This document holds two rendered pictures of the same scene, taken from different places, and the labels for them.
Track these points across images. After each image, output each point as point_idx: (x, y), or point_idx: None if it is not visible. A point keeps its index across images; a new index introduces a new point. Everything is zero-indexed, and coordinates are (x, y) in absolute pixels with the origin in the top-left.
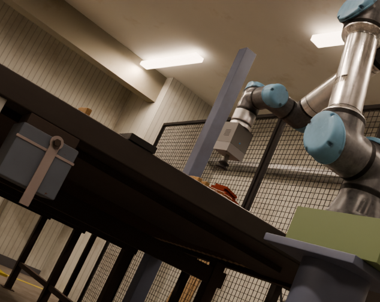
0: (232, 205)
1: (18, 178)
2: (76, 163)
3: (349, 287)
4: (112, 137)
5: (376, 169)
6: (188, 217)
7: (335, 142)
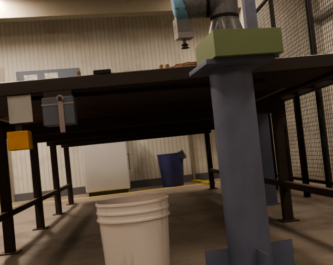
0: (171, 69)
1: (54, 122)
2: (103, 98)
3: (228, 74)
4: (85, 79)
5: (215, 1)
6: (176, 87)
7: (178, 6)
